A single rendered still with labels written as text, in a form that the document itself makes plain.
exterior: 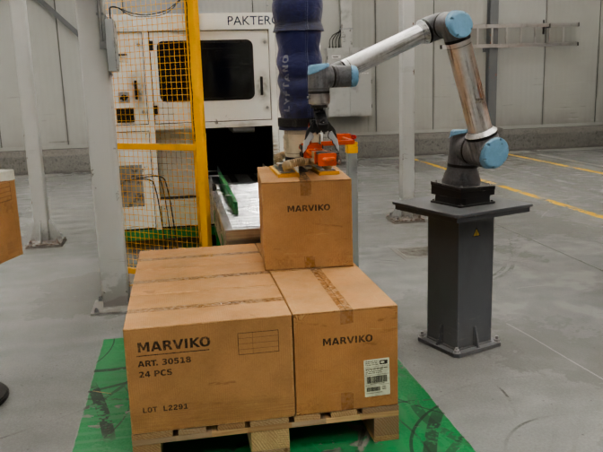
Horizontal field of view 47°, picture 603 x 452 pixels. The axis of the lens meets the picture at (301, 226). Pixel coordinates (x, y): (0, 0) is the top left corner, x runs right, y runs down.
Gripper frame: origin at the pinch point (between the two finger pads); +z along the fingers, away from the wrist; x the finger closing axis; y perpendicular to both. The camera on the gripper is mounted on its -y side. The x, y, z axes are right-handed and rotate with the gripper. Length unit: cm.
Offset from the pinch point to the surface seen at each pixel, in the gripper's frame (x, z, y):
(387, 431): -13, 103, -51
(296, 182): 9.5, 13.4, 9.7
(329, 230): -4.6, 35.9, 8.8
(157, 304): 71, 53, -26
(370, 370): -7, 78, -51
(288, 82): 8.2, -29.5, 33.7
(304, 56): 1, -41, 31
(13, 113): 349, 3, 959
